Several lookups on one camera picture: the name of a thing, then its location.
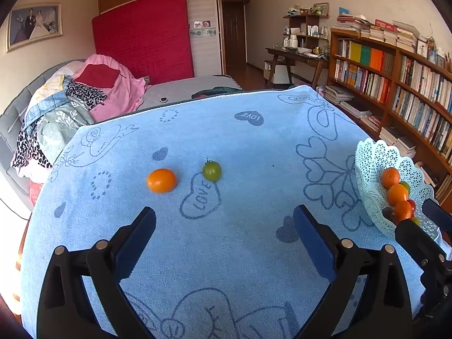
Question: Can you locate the orange tomato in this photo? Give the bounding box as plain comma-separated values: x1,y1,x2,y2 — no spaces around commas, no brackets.
146,168,178,194

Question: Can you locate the green tomato with stem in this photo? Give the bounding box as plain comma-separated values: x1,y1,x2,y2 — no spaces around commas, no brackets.
202,160,222,182

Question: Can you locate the yellow-green tomato in basket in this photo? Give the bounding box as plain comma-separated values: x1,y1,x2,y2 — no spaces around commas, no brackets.
411,217,421,226

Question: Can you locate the red cherry tomato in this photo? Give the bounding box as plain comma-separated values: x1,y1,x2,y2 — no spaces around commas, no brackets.
407,199,416,214

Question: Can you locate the lower orange mandarin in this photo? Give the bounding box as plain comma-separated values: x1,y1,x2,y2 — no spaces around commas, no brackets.
393,201,413,223

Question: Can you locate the orange mandarin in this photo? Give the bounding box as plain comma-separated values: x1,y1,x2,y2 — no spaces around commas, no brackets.
380,167,400,190
393,201,413,223
387,184,409,206

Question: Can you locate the middle orange mandarin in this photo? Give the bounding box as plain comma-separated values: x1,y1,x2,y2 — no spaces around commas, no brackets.
387,184,409,206

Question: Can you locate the green tomato in basket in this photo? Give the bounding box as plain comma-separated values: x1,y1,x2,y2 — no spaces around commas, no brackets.
399,181,411,195

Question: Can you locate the dark brown passion fruit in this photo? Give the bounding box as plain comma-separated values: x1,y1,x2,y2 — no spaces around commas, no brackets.
382,207,397,225

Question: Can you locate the top orange mandarin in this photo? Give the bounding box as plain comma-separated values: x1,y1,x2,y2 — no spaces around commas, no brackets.
380,167,400,190

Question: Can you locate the white lattice fruit basket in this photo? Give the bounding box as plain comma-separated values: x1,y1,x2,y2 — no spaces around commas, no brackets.
355,138,440,242

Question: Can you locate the wooden bookshelf with books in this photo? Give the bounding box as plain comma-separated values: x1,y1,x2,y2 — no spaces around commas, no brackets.
327,14,451,209

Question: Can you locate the light blue towel cloth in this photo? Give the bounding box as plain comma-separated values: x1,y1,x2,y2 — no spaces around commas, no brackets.
21,84,452,339

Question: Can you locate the pile of clothes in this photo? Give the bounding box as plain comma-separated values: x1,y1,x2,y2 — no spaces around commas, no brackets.
11,75,107,184

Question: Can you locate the pink blanket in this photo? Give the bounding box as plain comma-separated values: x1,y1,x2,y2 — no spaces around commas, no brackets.
73,54,148,123

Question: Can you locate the wooden desk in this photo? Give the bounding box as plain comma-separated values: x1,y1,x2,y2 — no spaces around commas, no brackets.
266,47,329,89

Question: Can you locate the small wooden desk shelf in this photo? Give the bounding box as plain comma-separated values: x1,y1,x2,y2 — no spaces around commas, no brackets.
283,2,329,49

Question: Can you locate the red upright mattress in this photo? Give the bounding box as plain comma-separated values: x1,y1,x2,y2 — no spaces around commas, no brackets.
92,0,195,85

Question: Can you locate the framed wedding photo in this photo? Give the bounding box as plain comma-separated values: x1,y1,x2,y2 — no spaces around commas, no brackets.
6,3,63,52

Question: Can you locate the dark wooden door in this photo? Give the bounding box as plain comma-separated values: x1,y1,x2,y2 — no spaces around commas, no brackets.
221,0,250,74

